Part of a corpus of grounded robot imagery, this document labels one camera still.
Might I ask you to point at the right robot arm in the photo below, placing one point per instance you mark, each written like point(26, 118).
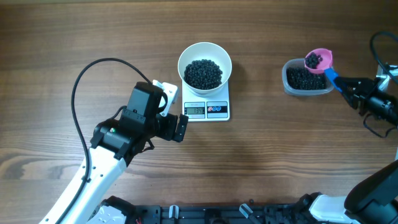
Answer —
point(374, 199)

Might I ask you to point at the pink scoop blue handle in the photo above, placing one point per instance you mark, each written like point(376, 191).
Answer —
point(325, 66)

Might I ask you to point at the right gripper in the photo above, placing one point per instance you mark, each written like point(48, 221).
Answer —
point(365, 87)

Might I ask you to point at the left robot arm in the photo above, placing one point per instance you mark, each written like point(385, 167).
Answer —
point(114, 144)

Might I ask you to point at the black beans in scoop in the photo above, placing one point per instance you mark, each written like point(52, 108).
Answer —
point(313, 60)

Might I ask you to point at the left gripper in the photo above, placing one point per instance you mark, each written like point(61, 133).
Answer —
point(168, 132)

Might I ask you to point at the black beans in bowl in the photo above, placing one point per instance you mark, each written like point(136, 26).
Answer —
point(203, 74)

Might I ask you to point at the white digital kitchen scale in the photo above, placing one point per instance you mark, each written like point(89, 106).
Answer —
point(214, 106)

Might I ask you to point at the clear plastic container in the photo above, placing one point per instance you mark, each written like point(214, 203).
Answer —
point(299, 62)

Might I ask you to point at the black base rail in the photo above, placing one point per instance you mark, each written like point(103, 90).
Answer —
point(174, 214)

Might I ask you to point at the white bowl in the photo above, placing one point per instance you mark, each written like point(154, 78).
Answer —
point(209, 51)

